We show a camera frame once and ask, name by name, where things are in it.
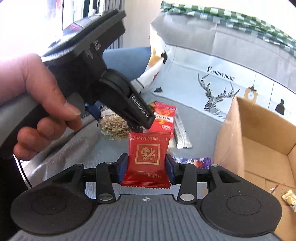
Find silver foil stick packet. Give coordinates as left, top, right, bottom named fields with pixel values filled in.
left=174, top=109, right=192, bottom=149

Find red spicy strips snack pack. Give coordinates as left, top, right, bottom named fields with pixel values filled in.
left=146, top=101, right=177, bottom=138

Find clear bag of brown grains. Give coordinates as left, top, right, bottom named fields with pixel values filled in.
left=98, top=106, right=130, bottom=141

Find green checkered cloth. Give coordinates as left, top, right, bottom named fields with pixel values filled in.
left=161, top=1, right=295, bottom=56

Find grey deer print sofa cover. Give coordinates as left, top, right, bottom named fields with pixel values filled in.
left=21, top=9, right=296, bottom=186

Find open cardboard box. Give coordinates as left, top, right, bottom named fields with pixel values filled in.
left=213, top=97, right=295, bottom=240

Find red square gold-print packet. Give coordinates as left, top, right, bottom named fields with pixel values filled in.
left=121, top=132, right=171, bottom=189

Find purple snack packet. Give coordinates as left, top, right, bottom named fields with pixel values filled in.
left=172, top=156, right=212, bottom=169

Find person's left hand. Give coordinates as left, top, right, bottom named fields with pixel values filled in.
left=1, top=54, right=82, bottom=161

